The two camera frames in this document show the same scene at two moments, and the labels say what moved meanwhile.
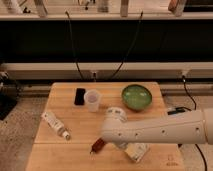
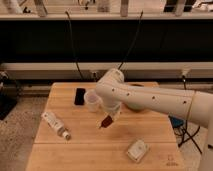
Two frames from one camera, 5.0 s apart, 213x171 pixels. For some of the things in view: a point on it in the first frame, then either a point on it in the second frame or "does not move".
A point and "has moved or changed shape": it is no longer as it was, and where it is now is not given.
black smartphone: x=79 y=96 does not move
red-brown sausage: x=98 y=145 has moved or changed shape
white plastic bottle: x=56 y=124 does not move
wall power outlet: x=93 y=75 does not move
